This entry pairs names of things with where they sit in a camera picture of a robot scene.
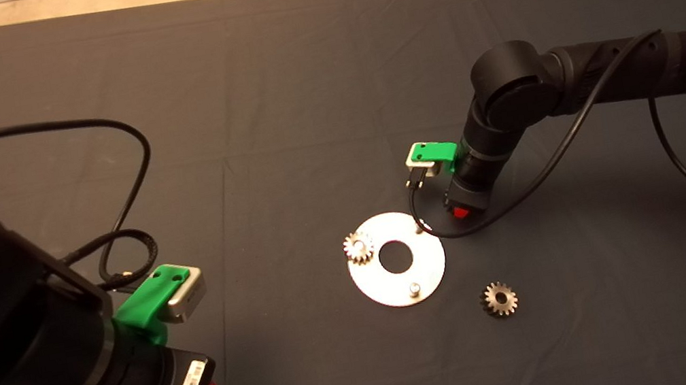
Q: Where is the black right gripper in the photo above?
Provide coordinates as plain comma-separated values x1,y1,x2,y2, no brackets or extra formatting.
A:
436,147,513,222

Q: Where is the small steel spur gear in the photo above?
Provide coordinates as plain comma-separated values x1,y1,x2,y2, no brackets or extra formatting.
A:
477,278,520,320
341,229,377,268

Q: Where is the round metal carrier plate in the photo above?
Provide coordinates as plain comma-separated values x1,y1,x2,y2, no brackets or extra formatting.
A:
341,205,453,315

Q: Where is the dark grey table cloth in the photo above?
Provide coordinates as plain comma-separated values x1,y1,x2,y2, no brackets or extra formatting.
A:
0,0,686,385

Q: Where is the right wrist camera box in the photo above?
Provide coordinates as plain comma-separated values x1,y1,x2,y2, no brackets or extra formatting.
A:
403,147,441,184

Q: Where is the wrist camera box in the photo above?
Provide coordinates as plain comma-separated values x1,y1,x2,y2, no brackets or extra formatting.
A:
403,147,441,184
159,263,212,326

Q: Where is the black USB camera cable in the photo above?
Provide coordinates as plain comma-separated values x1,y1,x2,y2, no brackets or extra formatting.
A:
388,24,686,288

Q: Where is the right green camera mount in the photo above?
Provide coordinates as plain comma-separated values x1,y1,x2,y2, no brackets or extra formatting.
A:
410,137,463,180

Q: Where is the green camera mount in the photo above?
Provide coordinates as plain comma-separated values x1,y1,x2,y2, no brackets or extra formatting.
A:
410,137,463,180
107,261,202,354

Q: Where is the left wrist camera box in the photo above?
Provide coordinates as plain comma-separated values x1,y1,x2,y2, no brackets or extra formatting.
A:
159,263,212,326

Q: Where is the left green camera mount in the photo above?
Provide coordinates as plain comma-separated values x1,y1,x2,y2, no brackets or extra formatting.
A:
107,261,202,354

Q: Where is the braided black arm cable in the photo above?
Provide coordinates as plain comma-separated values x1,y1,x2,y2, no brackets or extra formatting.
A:
58,225,163,296

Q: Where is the thin black camera cable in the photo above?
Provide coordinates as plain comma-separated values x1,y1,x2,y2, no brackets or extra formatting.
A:
0,105,172,307

